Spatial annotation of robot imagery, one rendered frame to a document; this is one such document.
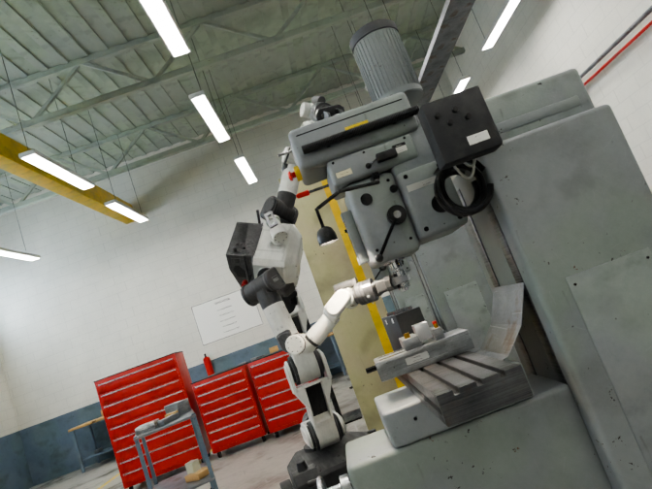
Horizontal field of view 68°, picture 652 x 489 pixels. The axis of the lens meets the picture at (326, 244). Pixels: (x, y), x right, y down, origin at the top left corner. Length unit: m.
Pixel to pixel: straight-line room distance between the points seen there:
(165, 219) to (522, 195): 10.41
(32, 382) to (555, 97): 11.96
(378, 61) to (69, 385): 11.13
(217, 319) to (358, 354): 7.78
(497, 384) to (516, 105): 1.09
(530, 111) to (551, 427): 1.12
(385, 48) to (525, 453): 1.53
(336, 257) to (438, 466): 2.11
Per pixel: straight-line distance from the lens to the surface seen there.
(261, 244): 2.11
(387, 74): 1.98
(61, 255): 12.54
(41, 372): 12.65
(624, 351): 1.86
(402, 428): 1.72
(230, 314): 11.07
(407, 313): 2.15
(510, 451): 1.83
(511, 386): 1.35
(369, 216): 1.78
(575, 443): 1.90
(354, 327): 3.56
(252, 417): 6.61
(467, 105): 1.66
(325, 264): 3.58
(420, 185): 1.81
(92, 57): 8.73
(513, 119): 1.98
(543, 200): 1.80
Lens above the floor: 1.20
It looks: 8 degrees up
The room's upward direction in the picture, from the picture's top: 20 degrees counter-clockwise
